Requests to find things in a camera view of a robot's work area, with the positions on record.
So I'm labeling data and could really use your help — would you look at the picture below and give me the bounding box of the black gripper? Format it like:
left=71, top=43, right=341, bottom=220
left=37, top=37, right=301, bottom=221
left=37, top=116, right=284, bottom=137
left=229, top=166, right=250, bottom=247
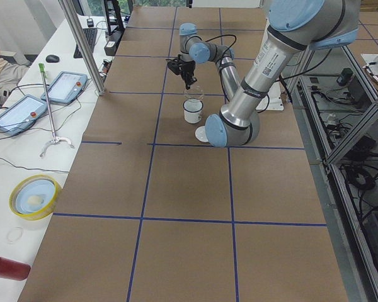
left=180, top=60, right=197, bottom=89

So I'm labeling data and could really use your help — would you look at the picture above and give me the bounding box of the clear plastic funnel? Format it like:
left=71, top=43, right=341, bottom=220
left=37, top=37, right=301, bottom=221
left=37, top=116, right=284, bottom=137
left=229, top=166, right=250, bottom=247
left=183, top=85, right=204, bottom=101

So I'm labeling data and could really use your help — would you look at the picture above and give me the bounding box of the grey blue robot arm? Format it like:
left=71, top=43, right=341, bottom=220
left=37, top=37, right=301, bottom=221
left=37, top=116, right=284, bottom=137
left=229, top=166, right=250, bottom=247
left=168, top=1, right=361, bottom=147

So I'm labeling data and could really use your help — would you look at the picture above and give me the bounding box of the white enamel mug blue rim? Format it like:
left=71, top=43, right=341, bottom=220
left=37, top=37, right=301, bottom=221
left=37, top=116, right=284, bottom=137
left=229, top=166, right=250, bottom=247
left=183, top=98, right=203, bottom=124

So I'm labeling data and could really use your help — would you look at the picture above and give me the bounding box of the white mug lid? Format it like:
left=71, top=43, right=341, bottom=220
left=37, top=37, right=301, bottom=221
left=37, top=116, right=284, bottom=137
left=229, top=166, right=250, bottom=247
left=195, top=126, right=209, bottom=143

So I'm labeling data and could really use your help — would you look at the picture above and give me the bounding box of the black box with label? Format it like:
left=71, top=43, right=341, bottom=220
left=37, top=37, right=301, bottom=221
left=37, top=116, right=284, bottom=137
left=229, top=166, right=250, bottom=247
left=104, top=31, right=123, bottom=57

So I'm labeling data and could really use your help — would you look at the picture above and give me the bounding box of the black keyboard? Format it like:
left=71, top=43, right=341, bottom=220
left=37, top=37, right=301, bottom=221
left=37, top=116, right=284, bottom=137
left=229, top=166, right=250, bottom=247
left=73, top=27, right=99, bottom=59

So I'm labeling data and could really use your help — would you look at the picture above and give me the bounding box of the far teach pendant tablet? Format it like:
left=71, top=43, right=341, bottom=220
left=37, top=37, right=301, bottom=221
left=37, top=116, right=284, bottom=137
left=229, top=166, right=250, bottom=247
left=47, top=71, right=88, bottom=104

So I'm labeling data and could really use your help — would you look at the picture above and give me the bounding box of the teach pendant tablet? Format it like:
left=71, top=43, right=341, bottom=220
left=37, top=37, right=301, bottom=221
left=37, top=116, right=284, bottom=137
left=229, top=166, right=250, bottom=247
left=0, top=94, right=47, bottom=136
left=47, top=71, right=88, bottom=104

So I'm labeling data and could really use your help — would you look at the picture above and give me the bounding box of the black computer mouse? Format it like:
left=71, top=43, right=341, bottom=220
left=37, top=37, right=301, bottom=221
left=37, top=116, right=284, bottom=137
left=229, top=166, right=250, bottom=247
left=45, top=54, right=60, bottom=63

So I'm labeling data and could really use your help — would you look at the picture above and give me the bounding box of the reacher grabber stick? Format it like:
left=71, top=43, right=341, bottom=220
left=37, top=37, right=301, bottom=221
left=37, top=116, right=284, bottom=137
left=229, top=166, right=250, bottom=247
left=38, top=63, right=75, bottom=158

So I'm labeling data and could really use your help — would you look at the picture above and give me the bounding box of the near teach pendant tablet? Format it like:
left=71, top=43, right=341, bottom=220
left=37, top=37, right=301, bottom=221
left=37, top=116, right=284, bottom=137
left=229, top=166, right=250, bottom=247
left=0, top=94, right=47, bottom=136

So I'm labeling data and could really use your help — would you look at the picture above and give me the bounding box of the seated person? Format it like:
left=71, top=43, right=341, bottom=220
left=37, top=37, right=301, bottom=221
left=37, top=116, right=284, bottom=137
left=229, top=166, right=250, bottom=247
left=0, top=39, right=31, bottom=111

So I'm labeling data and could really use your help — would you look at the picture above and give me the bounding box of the yellow tape roll with bowl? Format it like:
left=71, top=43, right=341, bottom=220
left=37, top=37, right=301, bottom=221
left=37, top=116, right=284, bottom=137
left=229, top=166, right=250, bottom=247
left=9, top=174, right=62, bottom=221

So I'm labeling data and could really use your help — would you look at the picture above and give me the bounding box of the red bottle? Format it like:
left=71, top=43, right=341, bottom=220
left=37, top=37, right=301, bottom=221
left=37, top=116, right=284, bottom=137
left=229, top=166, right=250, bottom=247
left=0, top=257, right=31, bottom=281

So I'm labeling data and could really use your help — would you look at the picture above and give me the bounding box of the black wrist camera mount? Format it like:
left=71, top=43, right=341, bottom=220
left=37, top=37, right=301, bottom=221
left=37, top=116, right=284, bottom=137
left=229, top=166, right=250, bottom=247
left=166, top=55, right=181, bottom=76

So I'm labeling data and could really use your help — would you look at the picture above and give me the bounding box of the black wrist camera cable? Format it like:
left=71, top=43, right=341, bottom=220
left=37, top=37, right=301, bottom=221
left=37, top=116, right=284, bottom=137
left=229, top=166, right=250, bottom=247
left=204, top=34, right=239, bottom=60

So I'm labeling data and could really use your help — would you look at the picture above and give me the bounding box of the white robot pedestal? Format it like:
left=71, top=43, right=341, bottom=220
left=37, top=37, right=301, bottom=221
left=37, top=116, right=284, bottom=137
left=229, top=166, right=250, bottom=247
left=256, top=82, right=284, bottom=111

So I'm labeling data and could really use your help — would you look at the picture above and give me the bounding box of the aluminium frame post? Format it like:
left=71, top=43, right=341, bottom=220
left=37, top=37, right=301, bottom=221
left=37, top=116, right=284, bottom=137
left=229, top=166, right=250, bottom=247
left=59, top=0, right=105, bottom=96

